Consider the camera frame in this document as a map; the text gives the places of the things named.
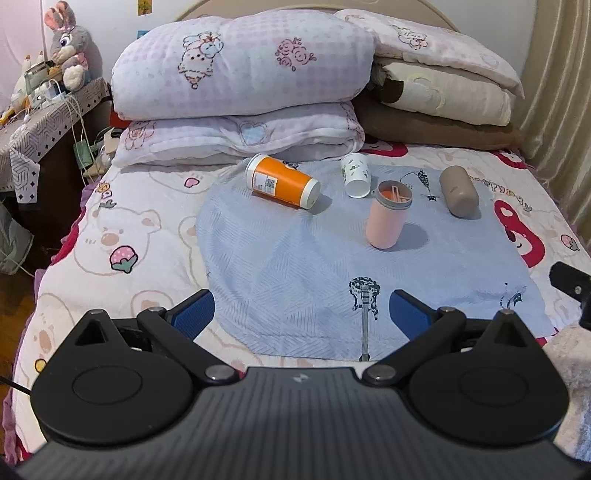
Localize pink cup grey rim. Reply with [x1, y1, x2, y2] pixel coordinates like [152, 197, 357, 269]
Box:
[366, 180, 413, 250]

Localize white green-print paper cup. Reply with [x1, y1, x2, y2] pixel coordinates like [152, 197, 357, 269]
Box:
[341, 153, 372, 199]

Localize orange white paper cup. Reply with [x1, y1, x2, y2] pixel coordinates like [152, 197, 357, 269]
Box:
[245, 154, 321, 210]

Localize cartoon bear bed sheet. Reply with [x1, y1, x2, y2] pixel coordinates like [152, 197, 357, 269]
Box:
[3, 142, 590, 463]

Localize beige taupe bottle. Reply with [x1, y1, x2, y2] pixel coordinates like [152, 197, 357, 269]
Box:
[440, 166, 480, 219]

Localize beige striped curtain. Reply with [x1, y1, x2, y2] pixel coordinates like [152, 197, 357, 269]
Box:
[514, 0, 591, 248]

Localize cream white pillow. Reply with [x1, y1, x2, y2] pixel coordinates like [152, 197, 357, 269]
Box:
[372, 58, 512, 127]

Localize large folded pink quilt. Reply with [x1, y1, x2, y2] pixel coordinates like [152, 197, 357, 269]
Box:
[111, 10, 375, 168]

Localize pink rabbit pillow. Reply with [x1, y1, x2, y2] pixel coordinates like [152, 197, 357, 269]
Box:
[335, 9, 525, 98]

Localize grey rabbit plush toy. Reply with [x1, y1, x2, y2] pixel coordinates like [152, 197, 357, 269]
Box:
[44, 1, 91, 92]

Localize yellow wall sticker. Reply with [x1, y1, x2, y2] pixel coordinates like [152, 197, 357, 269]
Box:
[137, 0, 152, 16]

